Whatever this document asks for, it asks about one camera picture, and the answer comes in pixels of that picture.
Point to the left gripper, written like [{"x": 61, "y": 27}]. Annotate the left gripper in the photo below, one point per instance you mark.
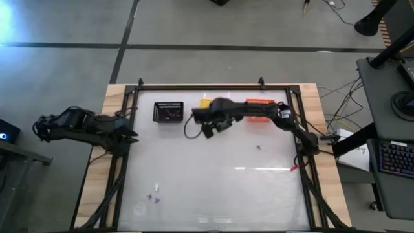
[{"x": 114, "y": 127}]

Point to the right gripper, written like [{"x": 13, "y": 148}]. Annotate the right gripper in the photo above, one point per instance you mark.
[{"x": 220, "y": 111}]

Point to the white plastic vampire teeth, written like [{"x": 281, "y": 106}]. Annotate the white plastic vampire teeth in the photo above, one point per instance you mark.
[{"x": 156, "y": 187}]

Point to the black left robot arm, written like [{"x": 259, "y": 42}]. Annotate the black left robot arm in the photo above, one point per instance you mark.
[{"x": 77, "y": 126}]

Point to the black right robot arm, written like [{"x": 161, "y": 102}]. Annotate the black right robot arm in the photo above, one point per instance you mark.
[{"x": 278, "y": 111}]

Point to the black plastic basket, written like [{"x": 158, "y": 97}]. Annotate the black plastic basket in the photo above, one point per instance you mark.
[{"x": 158, "y": 111}]

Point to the orange plastic basket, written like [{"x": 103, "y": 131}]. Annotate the orange plastic basket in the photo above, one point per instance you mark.
[{"x": 258, "y": 101}]

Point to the grey side table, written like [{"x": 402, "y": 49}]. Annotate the grey side table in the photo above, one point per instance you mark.
[{"x": 19, "y": 181}]

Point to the black box with blue light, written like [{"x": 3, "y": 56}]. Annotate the black box with blue light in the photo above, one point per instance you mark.
[{"x": 8, "y": 131}]

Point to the white power adapter box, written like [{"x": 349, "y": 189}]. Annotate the white power adapter box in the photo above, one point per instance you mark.
[{"x": 343, "y": 132}]

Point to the black desk leg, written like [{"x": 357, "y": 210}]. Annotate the black desk leg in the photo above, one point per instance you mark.
[{"x": 355, "y": 142}]

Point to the white paper sheet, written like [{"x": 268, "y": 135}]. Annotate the white paper sheet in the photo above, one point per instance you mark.
[{"x": 355, "y": 158}]

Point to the dark grey desk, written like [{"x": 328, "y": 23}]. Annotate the dark grey desk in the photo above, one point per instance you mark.
[{"x": 378, "y": 97}]

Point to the person's foot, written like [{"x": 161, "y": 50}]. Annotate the person's foot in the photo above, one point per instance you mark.
[{"x": 368, "y": 24}]

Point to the black diagonal stand pole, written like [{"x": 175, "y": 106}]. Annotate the black diagonal stand pole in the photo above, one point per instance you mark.
[{"x": 388, "y": 51}]

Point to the black desk caster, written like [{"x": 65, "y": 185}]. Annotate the black desk caster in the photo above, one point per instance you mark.
[{"x": 374, "y": 206}]

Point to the red striped mat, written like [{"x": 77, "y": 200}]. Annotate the red striped mat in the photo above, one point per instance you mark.
[{"x": 385, "y": 34}]

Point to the black backlit keyboard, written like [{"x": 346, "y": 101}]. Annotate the black backlit keyboard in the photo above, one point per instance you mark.
[{"x": 396, "y": 158}]

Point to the round black monitor base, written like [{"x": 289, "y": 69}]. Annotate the round black monitor base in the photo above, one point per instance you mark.
[{"x": 402, "y": 103}]

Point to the black laptop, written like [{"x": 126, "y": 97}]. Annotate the black laptop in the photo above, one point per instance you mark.
[{"x": 408, "y": 71}]

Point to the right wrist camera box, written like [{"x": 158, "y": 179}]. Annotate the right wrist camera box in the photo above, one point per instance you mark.
[{"x": 207, "y": 131}]

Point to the black metal table frame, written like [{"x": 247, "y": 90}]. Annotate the black metal table frame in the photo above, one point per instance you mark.
[{"x": 210, "y": 87}]

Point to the black frame clamp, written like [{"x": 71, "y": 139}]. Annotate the black frame clamp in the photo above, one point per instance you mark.
[
  {"x": 140, "y": 82},
  {"x": 261, "y": 82}
]

